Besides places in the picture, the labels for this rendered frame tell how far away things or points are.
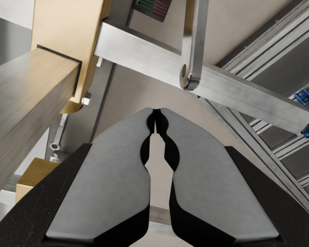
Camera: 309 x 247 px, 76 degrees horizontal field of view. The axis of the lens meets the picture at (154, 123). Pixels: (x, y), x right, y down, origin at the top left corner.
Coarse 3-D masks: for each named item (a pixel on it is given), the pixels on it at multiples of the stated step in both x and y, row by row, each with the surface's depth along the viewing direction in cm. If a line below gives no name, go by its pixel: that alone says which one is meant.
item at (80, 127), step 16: (128, 0) 27; (112, 16) 27; (128, 16) 28; (112, 64) 31; (96, 80) 32; (96, 96) 34; (80, 112) 36; (96, 112) 36; (64, 128) 37; (80, 128) 37; (96, 128) 45; (48, 144) 39; (64, 144) 39; (80, 144) 39
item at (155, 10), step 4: (156, 0) 26; (160, 0) 26; (164, 0) 26; (168, 0) 27; (156, 4) 27; (160, 4) 27; (164, 4) 27; (168, 4) 27; (156, 8) 27; (160, 8) 27; (164, 8) 27; (152, 12) 27; (156, 12) 27; (160, 12) 27; (164, 12) 27; (160, 16) 28
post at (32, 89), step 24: (0, 72) 12; (24, 72) 13; (48, 72) 14; (72, 72) 16; (0, 96) 10; (24, 96) 11; (48, 96) 12; (0, 120) 9; (24, 120) 10; (48, 120) 14; (0, 144) 8; (24, 144) 11; (0, 168) 9
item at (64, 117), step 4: (64, 116) 35; (60, 120) 36; (64, 120) 36; (60, 124) 36; (64, 124) 36; (60, 128) 37; (56, 132) 37; (60, 132) 37; (56, 136) 38; (60, 136) 38; (56, 140) 38; (56, 144) 39; (52, 148) 39; (56, 148) 39
